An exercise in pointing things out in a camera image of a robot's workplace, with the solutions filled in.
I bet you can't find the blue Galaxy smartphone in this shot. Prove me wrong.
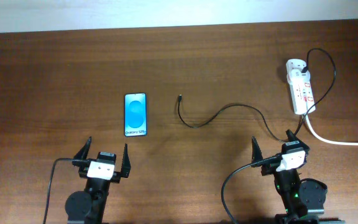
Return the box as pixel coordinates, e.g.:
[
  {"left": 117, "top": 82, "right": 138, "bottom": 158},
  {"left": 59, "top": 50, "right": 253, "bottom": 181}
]
[{"left": 124, "top": 93, "right": 147, "bottom": 137}]

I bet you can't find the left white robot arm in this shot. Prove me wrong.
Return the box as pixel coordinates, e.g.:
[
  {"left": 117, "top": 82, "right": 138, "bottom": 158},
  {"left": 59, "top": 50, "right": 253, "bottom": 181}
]
[{"left": 65, "top": 138, "right": 131, "bottom": 224}]

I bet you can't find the white power strip cord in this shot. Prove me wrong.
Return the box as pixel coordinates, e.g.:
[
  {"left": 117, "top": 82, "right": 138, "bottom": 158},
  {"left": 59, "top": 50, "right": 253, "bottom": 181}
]
[{"left": 303, "top": 112, "right": 358, "bottom": 148}]

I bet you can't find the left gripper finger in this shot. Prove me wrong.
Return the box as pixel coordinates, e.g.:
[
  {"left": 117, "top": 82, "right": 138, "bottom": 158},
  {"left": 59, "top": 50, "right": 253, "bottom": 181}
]
[
  {"left": 121, "top": 144, "right": 131, "bottom": 178},
  {"left": 73, "top": 136, "right": 92, "bottom": 160}
]

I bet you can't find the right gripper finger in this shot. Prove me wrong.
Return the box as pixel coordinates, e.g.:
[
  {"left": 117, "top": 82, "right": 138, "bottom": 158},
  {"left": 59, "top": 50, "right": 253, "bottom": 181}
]
[
  {"left": 251, "top": 136, "right": 264, "bottom": 167},
  {"left": 286, "top": 129, "right": 301, "bottom": 144}
]

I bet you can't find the white charger adapter plug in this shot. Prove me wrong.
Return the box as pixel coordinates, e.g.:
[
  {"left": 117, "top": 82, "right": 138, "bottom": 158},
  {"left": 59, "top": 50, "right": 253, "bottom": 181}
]
[{"left": 286, "top": 58, "right": 310, "bottom": 85}]

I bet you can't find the white power strip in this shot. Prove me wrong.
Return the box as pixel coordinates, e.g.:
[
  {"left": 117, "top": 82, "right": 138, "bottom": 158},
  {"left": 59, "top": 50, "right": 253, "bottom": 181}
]
[{"left": 285, "top": 58, "right": 316, "bottom": 115}]

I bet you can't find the black USB charging cable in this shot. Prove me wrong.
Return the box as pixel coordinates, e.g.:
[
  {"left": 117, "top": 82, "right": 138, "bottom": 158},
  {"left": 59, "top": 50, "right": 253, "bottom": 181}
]
[{"left": 177, "top": 47, "right": 337, "bottom": 143}]

